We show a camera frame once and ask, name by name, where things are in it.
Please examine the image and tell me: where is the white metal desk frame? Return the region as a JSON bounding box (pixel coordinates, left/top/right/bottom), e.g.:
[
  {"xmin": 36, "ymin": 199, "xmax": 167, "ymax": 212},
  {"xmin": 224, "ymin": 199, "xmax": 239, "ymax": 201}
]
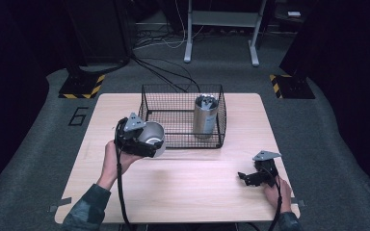
[{"xmin": 183, "ymin": 0, "xmax": 268, "ymax": 67}]

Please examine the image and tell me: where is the person's left hand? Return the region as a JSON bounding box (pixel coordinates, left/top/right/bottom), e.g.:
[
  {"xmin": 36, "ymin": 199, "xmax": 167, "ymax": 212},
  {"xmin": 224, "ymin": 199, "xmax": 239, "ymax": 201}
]
[{"xmin": 95, "ymin": 140, "xmax": 145, "ymax": 191}]

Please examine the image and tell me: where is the tall silver metal canister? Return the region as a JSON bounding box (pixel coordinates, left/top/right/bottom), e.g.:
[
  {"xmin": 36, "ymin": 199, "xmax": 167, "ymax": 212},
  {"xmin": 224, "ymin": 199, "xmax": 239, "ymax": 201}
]
[{"xmin": 192, "ymin": 92, "xmax": 221, "ymax": 140}]

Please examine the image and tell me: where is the dark curtain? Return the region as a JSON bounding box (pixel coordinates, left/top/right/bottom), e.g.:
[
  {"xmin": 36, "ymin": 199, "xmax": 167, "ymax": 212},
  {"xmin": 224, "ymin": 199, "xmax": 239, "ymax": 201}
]
[{"xmin": 278, "ymin": 0, "xmax": 370, "ymax": 210}]

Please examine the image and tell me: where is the left hand-held gripper black cable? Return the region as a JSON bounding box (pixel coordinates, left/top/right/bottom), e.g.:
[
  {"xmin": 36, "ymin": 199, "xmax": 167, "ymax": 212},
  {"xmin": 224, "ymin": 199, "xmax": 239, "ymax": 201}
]
[{"xmin": 114, "ymin": 116, "xmax": 133, "ymax": 231}]

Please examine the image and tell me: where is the black yellow striped stand base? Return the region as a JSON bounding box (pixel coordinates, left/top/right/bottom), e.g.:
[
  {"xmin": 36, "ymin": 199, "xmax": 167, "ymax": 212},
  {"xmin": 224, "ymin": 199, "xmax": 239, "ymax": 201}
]
[
  {"xmin": 58, "ymin": 73, "xmax": 106, "ymax": 100},
  {"xmin": 269, "ymin": 73, "xmax": 316, "ymax": 100}
]

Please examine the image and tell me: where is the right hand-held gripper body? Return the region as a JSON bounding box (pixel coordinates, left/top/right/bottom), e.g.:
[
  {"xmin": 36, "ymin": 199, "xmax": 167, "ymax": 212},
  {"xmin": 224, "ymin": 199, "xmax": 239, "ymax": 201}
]
[{"xmin": 251, "ymin": 150, "xmax": 282, "ymax": 189}]

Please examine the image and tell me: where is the black floor cable bundle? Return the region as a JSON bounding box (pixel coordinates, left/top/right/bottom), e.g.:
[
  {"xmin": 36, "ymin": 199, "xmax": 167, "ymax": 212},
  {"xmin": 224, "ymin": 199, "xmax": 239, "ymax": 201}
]
[{"xmin": 130, "ymin": 55, "xmax": 202, "ymax": 94}]

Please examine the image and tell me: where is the person's right hand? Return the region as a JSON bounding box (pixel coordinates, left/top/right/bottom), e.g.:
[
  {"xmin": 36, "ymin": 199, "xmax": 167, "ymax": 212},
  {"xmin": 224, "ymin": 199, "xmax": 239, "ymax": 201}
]
[{"xmin": 262, "ymin": 175, "xmax": 294, "ymax": 216}]

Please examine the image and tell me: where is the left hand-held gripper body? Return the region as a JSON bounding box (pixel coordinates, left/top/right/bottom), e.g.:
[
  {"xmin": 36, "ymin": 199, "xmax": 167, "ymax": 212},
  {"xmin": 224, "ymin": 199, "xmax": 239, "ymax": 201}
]
[{"xmin": 114, "ymin": 112, "xmax": 157, "ymax": 159}]

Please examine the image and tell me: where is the black cabinet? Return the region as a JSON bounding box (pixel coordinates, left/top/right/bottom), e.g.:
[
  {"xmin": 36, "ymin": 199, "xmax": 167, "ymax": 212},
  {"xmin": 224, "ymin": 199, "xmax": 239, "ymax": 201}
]
[{"xmin": 62, "ymin": 0, "xmax": 133, "ymax": 65}]

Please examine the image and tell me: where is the white hanging cable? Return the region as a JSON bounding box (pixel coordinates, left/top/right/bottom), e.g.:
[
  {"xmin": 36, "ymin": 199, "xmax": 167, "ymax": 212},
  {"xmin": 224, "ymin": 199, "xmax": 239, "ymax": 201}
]
[{"xmin": 172, "ymin": 0, "xmax": 206, "ymax": 50}]

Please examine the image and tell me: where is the right hand-held gripper black cable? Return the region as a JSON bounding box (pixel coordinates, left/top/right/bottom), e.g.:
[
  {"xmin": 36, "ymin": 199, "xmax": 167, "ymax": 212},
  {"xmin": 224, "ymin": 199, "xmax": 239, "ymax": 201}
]
[{"xmin": 263, "ymin": 167, "xmax": 283, "ymax": 231}]

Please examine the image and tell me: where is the black wire basket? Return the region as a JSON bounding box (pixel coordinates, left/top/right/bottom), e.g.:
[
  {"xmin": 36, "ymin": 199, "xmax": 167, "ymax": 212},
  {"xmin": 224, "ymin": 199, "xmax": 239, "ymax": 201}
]
[{"xmin": 136, "ymin": 83, "xmax": 228, "ymax": 150}]

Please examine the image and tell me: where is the hand-held gripper black cable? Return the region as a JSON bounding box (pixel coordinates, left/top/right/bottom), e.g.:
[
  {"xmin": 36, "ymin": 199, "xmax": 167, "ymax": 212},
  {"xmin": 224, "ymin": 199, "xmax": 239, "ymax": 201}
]
[
  {"xmin": 263, "ymin": 167, "xmax": 283, "ymax": 231},
  {"xmin": 114, "ymin": 116, "xmax": 133, "ymax": 231}
]

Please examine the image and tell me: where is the silver metal mug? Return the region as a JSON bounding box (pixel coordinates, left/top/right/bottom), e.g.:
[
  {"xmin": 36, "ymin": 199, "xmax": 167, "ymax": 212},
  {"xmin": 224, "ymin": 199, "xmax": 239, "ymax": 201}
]
[{"xmin": 136, "ymin": 120, "xmax": 168, "ymax": 159}]

